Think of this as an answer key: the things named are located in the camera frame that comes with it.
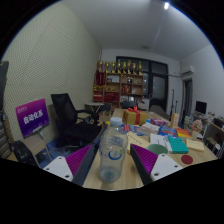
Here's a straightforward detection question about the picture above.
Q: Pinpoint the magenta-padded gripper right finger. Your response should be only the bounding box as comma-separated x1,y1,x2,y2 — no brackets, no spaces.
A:
129,143,184,186

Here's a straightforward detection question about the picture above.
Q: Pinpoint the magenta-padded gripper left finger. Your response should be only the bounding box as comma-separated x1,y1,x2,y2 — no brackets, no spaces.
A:
43,143,98,187

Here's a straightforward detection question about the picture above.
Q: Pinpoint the clear plastic water bottle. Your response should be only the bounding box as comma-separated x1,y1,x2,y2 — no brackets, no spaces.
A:
98,116,129,184

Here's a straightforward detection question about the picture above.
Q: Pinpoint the flat round red coaster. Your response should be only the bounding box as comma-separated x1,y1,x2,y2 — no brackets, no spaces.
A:
180,154,194,165

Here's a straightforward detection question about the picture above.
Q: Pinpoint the teal book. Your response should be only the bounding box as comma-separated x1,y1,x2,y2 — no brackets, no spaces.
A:
166,136,190,155

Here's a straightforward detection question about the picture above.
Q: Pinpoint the white printed booklet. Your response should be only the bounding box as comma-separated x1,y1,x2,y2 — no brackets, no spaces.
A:
149,132,173,149

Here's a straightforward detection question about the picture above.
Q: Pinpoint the blue book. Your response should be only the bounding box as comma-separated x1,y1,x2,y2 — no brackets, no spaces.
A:
157,125,178,138

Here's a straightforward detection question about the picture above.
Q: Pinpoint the small pale yellow booklet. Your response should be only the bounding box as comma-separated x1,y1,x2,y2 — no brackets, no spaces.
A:
126,130,151,151

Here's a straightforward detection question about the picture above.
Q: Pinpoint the wide pale yellow booklet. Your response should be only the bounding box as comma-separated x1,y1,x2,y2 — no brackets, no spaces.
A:
185,138,205,153

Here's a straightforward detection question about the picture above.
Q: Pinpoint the orange red book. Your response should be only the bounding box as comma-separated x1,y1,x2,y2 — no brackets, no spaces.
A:
175,127,193,139

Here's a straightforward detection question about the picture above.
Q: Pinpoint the black plastic chair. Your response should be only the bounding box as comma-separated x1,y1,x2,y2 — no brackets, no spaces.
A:
9,139,39,168

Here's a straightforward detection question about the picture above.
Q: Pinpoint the pink packet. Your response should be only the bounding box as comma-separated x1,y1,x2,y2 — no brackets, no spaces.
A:
150,118,169,127

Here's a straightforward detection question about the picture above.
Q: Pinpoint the upright yellow carton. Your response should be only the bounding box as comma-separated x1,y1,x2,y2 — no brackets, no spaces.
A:
170,112,180,129

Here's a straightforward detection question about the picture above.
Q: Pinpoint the black office chair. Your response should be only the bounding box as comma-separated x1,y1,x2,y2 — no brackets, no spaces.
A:
50,92,103,148

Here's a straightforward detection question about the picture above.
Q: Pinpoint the yellow gift box red ribbon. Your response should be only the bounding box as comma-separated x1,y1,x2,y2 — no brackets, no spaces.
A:
122,105,149,126

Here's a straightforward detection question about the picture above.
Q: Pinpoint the purple sign board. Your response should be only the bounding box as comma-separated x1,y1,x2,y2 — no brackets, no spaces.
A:
15,98,50,139

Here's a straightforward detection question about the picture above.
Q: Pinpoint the striped chair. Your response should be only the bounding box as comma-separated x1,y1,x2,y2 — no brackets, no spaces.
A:
0,123,13,159

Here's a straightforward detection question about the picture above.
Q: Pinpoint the small round side table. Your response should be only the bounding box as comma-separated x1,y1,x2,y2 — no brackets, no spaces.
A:
84,101,106,114

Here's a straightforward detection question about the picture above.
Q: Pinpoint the black computer monitor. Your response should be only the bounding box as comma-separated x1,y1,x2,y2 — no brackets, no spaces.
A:
195,100,208,115

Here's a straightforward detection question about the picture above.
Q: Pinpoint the wooden shelf unit with trophies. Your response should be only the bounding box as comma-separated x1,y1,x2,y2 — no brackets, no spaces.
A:
93,59,145,109

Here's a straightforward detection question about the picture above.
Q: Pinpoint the white wall air conditioner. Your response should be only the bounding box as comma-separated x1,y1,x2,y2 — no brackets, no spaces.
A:
180,65,195,77

